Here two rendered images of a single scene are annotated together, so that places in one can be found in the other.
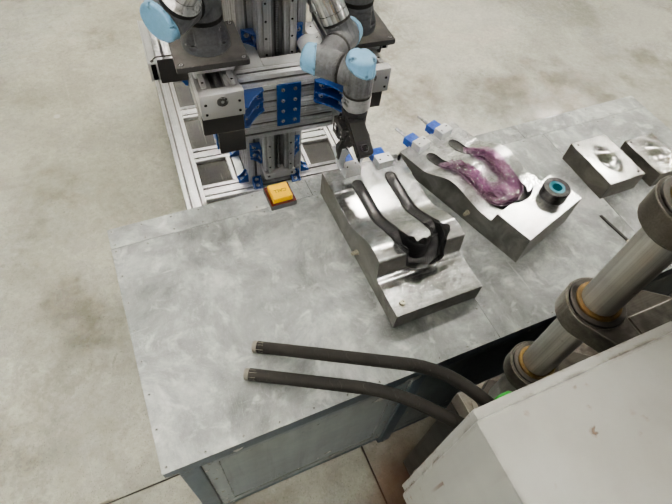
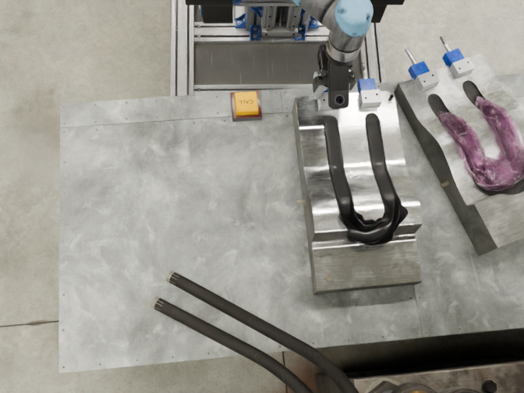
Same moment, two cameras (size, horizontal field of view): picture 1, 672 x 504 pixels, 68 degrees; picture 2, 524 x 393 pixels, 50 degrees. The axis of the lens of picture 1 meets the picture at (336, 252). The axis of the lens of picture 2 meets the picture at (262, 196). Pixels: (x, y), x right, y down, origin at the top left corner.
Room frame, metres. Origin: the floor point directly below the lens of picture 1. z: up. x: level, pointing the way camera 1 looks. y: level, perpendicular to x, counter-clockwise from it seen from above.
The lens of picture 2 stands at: (0.39, -0.07, 2.21)
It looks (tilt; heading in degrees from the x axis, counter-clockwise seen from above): 73 degrees down; 16
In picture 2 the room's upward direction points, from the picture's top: 9 degrees clockwise
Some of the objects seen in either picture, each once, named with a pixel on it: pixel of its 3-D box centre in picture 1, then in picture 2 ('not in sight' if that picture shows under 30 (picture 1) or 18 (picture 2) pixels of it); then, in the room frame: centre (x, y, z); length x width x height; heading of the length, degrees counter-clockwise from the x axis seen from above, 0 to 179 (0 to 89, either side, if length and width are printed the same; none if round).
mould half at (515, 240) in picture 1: (484, 179); (484, 146); (1.16, -0.43, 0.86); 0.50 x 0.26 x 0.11; 47
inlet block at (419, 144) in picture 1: (409, 139); (417, 69); (1.30, -0.19, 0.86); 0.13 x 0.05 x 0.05; 47
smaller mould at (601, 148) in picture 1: (602, 165); not in sight; (1.33, -0.85, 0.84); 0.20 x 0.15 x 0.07; 30
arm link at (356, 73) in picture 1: (358, 74); (349, 22); (1.10, 0.01, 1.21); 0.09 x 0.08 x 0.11; 72
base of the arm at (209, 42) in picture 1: (204, 28); not in sight; (1.40, 0.49, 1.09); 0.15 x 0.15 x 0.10
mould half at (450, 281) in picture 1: (397, 227); (356, 186); (0.91, -0.16, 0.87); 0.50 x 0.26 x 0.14; 30
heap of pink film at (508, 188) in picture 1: (486, 170); (488, 140); (1.16, -0.42, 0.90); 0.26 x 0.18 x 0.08; 47
